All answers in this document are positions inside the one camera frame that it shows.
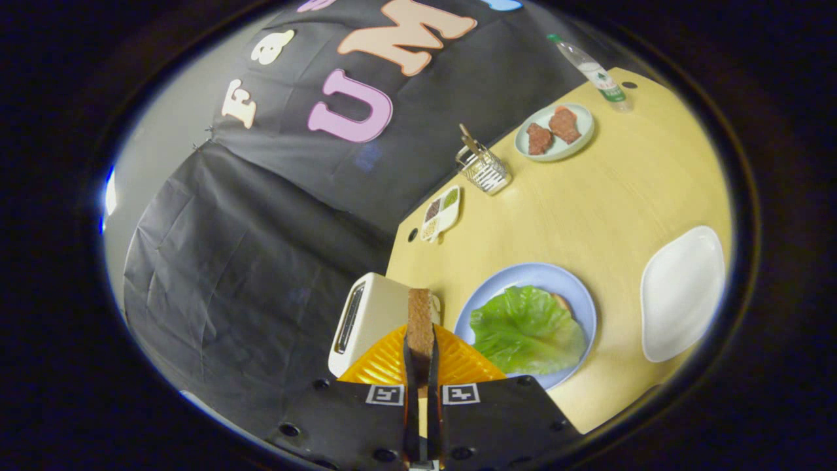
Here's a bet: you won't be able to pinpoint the white toaster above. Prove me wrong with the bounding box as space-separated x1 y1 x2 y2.
328 272 442 378

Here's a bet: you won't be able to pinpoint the metal wire utensil holder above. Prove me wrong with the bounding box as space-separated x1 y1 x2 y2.
456 145 513 196

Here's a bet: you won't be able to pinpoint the green lettuce leaf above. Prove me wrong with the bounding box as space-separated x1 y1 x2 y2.
470 285 587 375

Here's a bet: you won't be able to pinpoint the blue plate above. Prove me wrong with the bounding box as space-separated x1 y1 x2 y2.
454 262 598 391

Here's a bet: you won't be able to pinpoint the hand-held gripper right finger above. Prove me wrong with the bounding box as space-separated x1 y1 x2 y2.
428 324 583 468

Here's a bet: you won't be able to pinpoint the clear plastic water bottle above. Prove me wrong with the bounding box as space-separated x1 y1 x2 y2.
547 34 634 113

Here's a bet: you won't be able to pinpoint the pale green plate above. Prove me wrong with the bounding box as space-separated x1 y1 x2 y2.
515 103 596 162

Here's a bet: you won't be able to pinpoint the white plate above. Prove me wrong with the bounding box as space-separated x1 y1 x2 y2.
640 226 726 364

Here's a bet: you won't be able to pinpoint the brown bread slice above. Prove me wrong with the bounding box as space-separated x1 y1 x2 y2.
405 288 436 387

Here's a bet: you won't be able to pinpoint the black backdrop cloth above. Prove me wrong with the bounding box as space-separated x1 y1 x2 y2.
124 0 628 432

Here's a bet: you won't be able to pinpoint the wooden chopsticks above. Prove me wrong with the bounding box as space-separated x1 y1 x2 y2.
458 124 485 158

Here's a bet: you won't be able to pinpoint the reddish brown meat patty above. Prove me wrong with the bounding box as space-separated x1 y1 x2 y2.
549 106 582 145

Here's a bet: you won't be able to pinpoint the white condiment tray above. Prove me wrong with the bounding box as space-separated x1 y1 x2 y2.
420 185 462 243

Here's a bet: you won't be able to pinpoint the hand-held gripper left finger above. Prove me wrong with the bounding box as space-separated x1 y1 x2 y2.
268 324 422 468

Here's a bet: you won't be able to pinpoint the dark brown meat patty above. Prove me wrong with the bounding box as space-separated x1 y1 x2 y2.
526 123 555 156

